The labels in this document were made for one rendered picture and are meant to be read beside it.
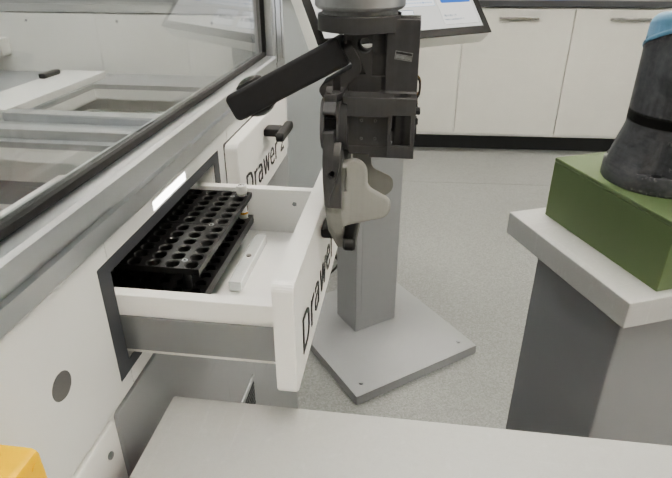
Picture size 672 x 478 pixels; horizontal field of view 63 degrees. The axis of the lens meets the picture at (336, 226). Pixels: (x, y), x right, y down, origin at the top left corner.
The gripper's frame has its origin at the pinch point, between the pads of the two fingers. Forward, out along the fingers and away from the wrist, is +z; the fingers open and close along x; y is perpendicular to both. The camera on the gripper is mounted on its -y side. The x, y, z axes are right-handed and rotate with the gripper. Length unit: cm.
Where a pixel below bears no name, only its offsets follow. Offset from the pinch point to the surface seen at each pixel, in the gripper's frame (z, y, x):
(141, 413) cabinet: 14.6, -17.0, -12.8
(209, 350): 6.2, -9.3, -12.9
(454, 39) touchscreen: -4, 17, 101
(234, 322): 3.2, -6.9, -12.6
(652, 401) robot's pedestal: 39, 47, 22
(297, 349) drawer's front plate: 4.4, -1.3, -13.9
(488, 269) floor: 91, 42, 148
